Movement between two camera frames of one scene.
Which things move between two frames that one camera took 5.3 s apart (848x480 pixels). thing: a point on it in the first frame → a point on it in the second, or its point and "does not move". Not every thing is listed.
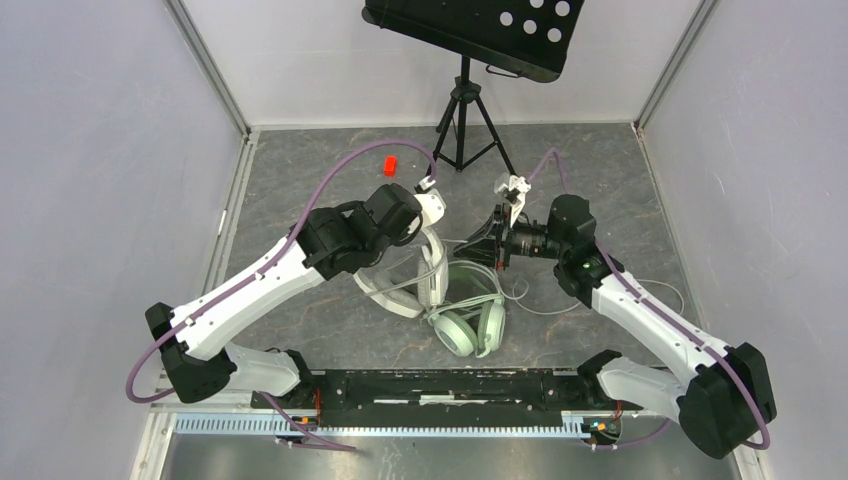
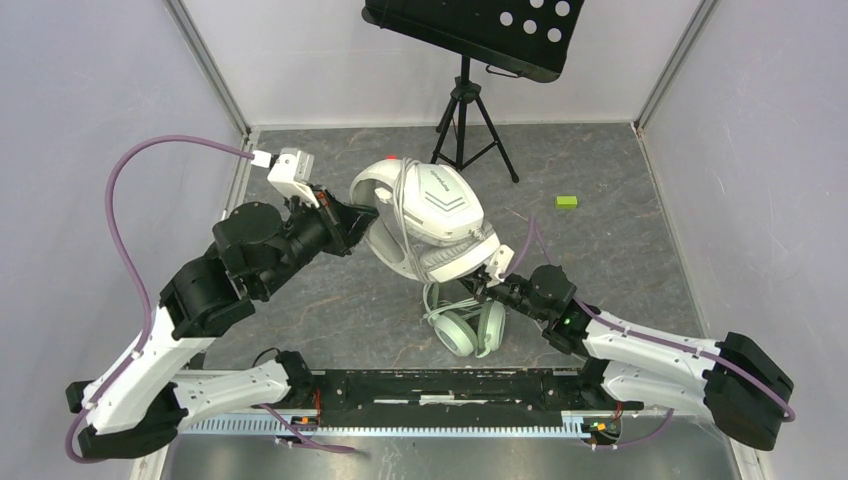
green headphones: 475,327 does not move
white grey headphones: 409,278 → 430,223
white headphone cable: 430,272 → 400,189
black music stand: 527,38 does not move
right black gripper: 483,245 → 475,287
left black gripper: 408,229 → 358,219
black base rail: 439,390 does not move
